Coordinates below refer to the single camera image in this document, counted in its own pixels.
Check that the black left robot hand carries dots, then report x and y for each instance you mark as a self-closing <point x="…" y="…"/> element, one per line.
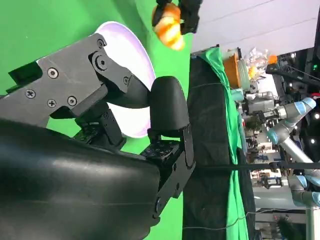
<point x="190" y="15"/>

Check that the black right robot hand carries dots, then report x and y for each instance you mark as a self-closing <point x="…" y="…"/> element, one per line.
<point x="75" y="187"/>

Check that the orange container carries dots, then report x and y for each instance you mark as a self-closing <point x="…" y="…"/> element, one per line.
<point x="231" y="70"/>

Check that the lilac plate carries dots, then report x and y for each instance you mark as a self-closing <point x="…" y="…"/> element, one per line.
<point x="130" y="50"/>

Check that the crumpled clear plastic bag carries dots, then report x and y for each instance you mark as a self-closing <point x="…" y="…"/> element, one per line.
<point x="257" y="57"/>

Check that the pale translucent dish stack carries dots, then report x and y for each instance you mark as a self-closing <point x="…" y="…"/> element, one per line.
<point x="244" y="73"/>

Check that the small orange object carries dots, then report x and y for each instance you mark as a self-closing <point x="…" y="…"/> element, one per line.
<point x="273" y="59"/>

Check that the black backdrop cloth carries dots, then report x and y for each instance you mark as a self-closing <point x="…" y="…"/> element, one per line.
<point x="207" y="112"/>

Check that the green draped cloth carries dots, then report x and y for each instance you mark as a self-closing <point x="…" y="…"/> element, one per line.
<point x="231" y="120"/>

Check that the black metal beam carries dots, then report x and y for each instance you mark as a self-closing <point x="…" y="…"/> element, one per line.
<point x="295" y="73"/>

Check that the green table cloth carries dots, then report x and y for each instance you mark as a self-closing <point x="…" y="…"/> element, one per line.
<point x="50" y="25"/>

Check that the dark green plant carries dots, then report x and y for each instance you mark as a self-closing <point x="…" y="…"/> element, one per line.
<point x="290" y="228"/>

